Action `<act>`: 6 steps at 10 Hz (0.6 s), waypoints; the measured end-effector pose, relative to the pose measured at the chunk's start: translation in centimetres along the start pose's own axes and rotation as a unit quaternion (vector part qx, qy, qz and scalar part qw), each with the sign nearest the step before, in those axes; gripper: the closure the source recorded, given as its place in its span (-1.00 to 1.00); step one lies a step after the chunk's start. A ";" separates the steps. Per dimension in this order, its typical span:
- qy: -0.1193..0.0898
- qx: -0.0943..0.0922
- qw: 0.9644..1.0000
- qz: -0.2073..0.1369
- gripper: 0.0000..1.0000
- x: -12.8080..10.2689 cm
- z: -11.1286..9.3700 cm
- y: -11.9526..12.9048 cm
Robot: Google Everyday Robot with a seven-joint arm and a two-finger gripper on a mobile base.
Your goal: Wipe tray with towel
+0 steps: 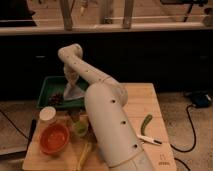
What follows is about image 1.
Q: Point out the green cucumber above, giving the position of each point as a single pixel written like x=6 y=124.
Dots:
x=146 y=121

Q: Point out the small green cup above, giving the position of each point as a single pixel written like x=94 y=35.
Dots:
x=80 y=128

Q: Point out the orange bowl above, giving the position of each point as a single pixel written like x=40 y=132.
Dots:
x=53 y=139

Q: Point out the green plastic tray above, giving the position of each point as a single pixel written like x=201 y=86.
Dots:
x=56 y=84

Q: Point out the yellow banana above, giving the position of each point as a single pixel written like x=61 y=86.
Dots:
x=84 y=155

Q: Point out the light grey towel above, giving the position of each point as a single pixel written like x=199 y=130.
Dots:
x=72 y=92

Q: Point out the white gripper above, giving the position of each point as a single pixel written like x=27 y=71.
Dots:
x=71 y=76

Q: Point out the dark grapes bunch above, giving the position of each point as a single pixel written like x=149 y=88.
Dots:
x=55 y=99

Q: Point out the white lidded jar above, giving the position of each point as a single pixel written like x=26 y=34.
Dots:
x=48 y=115

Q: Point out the dark blue floor device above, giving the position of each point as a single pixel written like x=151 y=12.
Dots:
x=201 y=100

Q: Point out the white marker pen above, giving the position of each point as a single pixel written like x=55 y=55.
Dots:
x=149 y=140

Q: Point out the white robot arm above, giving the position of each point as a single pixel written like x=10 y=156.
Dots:
x=104 y=100

